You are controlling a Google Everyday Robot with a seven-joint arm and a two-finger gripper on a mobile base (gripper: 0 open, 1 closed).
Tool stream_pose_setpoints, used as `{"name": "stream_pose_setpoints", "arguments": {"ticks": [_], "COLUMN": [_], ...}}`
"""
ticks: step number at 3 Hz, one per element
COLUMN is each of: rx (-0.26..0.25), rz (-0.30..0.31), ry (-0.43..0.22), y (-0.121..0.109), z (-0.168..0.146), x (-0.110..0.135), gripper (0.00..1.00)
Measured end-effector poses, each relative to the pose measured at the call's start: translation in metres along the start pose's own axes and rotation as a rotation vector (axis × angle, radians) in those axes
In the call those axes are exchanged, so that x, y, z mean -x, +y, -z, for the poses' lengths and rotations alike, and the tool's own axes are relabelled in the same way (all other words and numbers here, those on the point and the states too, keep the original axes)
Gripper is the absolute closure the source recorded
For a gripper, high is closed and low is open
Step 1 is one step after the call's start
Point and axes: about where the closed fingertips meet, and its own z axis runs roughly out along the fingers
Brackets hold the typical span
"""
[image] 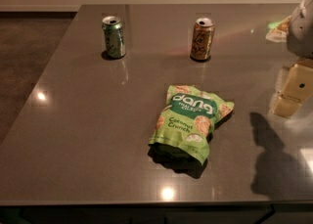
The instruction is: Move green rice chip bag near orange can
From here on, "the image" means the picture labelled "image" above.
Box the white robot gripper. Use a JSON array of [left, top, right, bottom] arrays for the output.
[[265, 0, 313, 117]]

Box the green rice chip bag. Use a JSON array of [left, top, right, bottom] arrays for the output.
[[149, 85, 234, 165]]

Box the orange soda can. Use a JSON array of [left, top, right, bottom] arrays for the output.
[[190, 18, 215, 61]]

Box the green soda can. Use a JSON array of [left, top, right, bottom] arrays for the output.
[[102, 16, 126, 59]]

